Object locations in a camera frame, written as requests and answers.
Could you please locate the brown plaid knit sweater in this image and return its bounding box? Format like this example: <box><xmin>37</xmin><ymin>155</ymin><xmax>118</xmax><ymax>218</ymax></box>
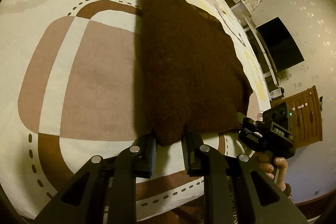
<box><xmin>139</xmin><ymin>0</ymin><xmax>252</xmax><ymax>146</ymax></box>

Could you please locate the white vanity dressing table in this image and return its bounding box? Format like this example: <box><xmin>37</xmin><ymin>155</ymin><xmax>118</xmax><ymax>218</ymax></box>
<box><xmin>225</xmin><ymin>0</ymin><xmax>284</xmax><ymax>101</ymax></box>

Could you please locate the brown wooden door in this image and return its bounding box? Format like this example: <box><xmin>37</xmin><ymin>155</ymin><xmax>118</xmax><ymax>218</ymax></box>
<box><xmin>270</xmin><ymin>85</ymin><xmax>322</xmax><ymax>148</ymax></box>

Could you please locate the patterned white bed sheet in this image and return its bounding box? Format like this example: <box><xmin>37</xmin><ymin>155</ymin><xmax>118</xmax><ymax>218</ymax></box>
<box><xmin>1</xmin><ymin>0</ymin><xmax>270</xmax><ymax>219</ymax></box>

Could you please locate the person right hand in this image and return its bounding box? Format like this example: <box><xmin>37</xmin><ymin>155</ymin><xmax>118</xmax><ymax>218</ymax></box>
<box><xmin>252</xmin><ymin>152</ymin><xmax>288</xmax><ymax>192</ymax></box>

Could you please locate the black flat screen television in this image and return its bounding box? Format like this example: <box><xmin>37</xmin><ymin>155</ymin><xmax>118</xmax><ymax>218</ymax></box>
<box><xmin>256</xmin><ymin>17</ymin><xmax>305</xmax><ymax>71</ymax></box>

